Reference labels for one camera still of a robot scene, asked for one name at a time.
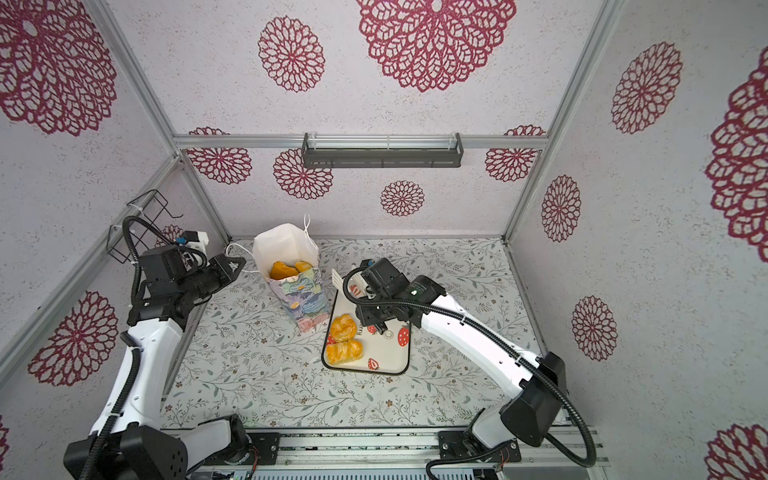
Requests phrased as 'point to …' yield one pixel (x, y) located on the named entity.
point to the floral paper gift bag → (290, 259)
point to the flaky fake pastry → (343, 352)
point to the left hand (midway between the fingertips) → (245, 265)
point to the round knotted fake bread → (343, 328)
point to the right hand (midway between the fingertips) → (361, 306)
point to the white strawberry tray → (383, 354)
